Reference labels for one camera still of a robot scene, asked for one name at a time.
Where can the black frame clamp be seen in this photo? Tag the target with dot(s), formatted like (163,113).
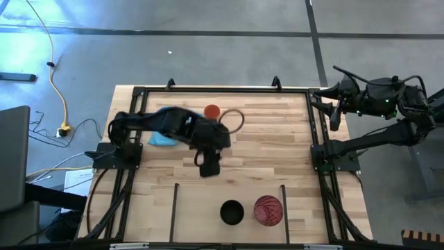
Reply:
(277,83)
(170,84)

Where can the large dark red cup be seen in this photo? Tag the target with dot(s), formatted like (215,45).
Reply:
(268,210)

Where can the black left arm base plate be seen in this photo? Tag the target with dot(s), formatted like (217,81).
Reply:
(104,161)

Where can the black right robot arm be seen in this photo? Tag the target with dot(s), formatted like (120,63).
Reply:
(381,135)

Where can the grey metal cart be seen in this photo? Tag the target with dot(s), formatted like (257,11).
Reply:
(426,166)

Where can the black flat floor bar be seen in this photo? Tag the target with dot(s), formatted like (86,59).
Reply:
(17,77)

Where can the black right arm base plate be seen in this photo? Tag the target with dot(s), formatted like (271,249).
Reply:
(343,163)

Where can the black aluminium table frame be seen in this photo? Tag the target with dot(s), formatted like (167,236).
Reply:
(225,90)

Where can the white paper sheet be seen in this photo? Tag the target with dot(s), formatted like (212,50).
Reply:
(78,180)

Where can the orange black striped object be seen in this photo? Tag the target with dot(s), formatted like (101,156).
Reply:
(421,237)

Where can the black bag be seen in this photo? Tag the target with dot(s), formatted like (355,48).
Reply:
(66,227)

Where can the white bracket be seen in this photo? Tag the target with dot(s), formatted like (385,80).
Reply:
(128,246)
(322,247)

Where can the teal cloth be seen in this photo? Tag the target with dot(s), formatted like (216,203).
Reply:
(161,140)

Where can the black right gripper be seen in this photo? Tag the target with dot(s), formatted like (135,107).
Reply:
(350,100)

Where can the black cup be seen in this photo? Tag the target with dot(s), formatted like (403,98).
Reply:
(231,212)

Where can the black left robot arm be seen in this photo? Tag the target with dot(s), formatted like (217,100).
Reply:
(145,121)

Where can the yellow power plug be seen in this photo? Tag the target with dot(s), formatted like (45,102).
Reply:
(64,130)

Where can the small orange cup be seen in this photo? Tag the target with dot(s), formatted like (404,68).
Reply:
(212,111)

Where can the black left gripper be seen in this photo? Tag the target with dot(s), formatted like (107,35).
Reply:
(211,139)

